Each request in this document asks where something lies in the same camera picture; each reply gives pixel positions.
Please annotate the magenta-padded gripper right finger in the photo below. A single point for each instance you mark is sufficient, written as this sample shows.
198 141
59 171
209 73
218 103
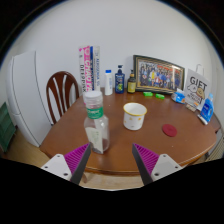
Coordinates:
163 166

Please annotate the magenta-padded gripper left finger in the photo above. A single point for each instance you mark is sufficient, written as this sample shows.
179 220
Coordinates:
60 166

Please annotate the clear green-label drink bottle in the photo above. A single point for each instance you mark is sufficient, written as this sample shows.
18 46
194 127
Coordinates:
96 133

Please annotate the flat round red coaster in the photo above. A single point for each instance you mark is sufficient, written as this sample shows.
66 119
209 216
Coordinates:
169 130

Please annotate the white yellow-rimmed enamel cup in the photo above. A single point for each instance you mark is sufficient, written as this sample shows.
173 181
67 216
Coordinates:
133 120

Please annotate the white radiator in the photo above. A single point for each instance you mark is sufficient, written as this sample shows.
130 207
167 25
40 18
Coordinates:
217 148

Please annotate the small white remote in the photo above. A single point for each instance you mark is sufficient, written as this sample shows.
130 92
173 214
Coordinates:
202 119

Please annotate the small snack packet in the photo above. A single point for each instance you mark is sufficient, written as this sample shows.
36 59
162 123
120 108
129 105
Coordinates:
190 107

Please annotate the green plastic crate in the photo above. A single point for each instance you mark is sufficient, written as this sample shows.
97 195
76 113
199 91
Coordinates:
6 128

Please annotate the small green packet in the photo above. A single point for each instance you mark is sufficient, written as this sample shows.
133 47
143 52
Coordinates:
160 96
148 94

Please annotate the blue tissue pack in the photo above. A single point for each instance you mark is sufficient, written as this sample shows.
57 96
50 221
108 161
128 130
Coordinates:
178 97

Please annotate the blue detergent bottle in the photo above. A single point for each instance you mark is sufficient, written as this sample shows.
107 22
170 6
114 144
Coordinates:
207 110

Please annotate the dark wooden chair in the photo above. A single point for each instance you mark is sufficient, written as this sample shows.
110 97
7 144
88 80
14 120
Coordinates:
50 93

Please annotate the white refrigerator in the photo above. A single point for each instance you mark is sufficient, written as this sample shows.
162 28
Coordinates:
25 93

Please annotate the white paper gift bag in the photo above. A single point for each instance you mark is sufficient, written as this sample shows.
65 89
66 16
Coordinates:
196 88

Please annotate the dark yellow-label pump bottle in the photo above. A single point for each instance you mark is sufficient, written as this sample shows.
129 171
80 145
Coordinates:
131 85

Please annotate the framed group photo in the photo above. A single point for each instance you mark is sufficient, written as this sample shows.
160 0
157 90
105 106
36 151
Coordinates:
156 75

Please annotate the dark blue pump bottle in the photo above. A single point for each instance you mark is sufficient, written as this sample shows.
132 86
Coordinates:
119 83

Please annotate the white blue-capped small bottle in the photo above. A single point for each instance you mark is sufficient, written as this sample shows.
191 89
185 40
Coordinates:
108 83

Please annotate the tall pink printed box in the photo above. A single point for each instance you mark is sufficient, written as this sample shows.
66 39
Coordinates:
86 70

